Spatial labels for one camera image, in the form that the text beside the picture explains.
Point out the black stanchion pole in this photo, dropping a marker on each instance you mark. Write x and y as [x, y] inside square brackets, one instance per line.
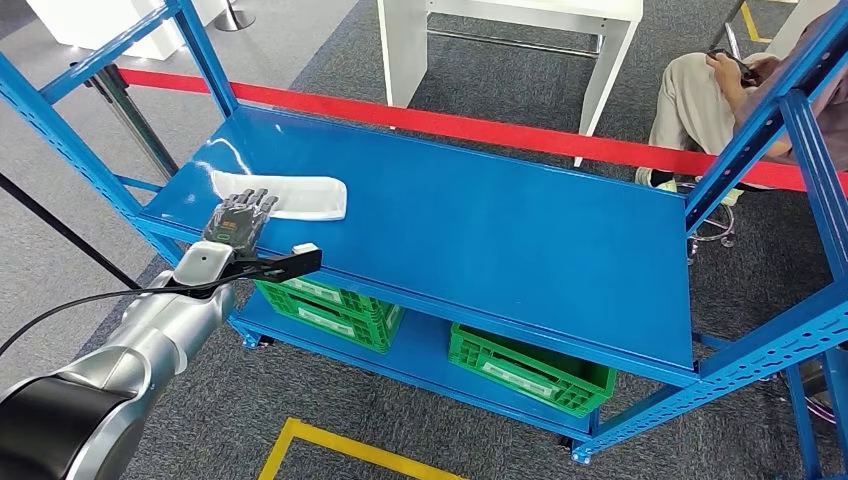
[66, 228]

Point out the blue metal shelf rack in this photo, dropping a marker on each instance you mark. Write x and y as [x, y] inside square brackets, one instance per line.
[805, 424]
[464, 232]

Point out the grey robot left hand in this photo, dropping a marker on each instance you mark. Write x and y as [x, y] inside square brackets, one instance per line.
[235, 222]

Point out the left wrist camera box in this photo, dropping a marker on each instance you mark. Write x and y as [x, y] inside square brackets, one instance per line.
[291, 264]

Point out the white plastic car part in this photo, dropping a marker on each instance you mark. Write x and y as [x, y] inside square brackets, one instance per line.
[305, 195]

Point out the red barrier belt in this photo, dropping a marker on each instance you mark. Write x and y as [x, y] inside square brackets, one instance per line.
[464, 128]

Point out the black phone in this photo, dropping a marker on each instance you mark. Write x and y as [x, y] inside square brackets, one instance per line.
[732, 61]

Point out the chrome stool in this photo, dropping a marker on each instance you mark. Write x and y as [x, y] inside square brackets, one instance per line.
[722, 232]

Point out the white table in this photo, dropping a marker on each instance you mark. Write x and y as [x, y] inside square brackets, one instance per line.
[401, 53]

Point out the person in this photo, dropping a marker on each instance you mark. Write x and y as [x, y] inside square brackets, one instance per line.
[689, 106]

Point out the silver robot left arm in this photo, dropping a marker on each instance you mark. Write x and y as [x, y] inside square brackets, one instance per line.
[132, 358]

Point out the chrome stanchion post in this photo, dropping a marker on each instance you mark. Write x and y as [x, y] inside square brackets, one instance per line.
[136, 126]

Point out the white pedestal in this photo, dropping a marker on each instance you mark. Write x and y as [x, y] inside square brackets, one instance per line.
[99, 26]

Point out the chrome stanchion base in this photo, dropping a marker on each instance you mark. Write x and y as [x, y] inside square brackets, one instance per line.
[232, 18]

